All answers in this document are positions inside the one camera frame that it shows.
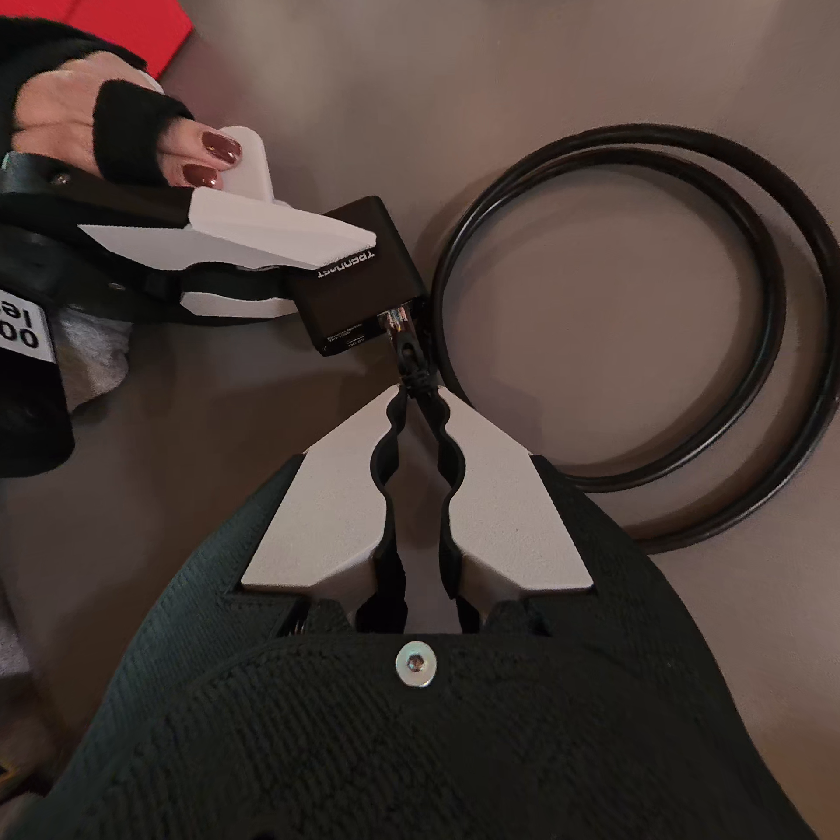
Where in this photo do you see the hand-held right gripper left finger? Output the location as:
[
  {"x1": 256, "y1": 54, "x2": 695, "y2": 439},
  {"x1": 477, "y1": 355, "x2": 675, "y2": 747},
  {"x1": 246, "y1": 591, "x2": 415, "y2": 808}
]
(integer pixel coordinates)
[{"x1": 241, "y1": 386, "x2": 410, "y2": 634}]

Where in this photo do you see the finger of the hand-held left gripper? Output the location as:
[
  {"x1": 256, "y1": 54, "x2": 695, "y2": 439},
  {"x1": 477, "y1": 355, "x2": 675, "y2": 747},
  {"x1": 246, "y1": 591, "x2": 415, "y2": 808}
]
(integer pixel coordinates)
[
  {"x1": 79, "y1": 188, "x2": 379, "y2": 271},
  {"x1": 144, "y1": 266, "x2": 301, "y2": 321}
]

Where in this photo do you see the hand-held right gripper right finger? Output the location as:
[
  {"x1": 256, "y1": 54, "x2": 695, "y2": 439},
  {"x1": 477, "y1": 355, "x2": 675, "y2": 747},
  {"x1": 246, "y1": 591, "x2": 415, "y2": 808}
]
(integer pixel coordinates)
[{"x1": 430, "y1": 386, "x2": 595, "y2": 634}]

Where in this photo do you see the black network adapter box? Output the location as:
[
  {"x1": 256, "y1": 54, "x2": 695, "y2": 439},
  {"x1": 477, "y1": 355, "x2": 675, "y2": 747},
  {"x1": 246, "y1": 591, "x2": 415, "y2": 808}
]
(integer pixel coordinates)
[{"x1": 285, "y1": 196, "x2": 431, "y2": 357}]

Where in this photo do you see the black ethernet cable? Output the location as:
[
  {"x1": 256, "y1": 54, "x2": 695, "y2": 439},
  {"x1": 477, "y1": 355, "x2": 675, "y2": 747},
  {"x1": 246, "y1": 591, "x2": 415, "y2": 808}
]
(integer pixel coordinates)
[{"x1": 379, "y1": 123, "x2": 840, "y2": 599}]

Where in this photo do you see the person's left hand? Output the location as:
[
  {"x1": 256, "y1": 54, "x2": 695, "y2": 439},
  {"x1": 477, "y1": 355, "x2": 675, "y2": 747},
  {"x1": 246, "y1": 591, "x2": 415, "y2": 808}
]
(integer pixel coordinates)
[{"x1": 13, "y1": 51, "x2": 244, "y2": 191}]

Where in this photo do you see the grey fleece cloth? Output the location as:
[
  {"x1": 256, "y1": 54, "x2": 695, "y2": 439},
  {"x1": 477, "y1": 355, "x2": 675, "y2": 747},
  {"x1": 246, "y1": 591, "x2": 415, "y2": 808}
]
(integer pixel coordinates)
[{"x1": 56, "y1": 305, "x2": 132, "y2": 414}]

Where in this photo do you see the red plastic bin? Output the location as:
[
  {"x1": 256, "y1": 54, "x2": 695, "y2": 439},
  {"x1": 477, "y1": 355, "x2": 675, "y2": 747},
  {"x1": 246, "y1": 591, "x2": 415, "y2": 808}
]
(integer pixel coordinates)
[{"x1": 0, "y1": 0, "x2": 195, "y2": 81}]

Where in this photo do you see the person's grey garment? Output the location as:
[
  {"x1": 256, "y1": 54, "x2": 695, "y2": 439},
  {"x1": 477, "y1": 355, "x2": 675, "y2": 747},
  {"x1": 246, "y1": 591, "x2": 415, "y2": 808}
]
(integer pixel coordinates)
[{"x1": 0, "y1": 584, "x2": 34, "y2": 683}]

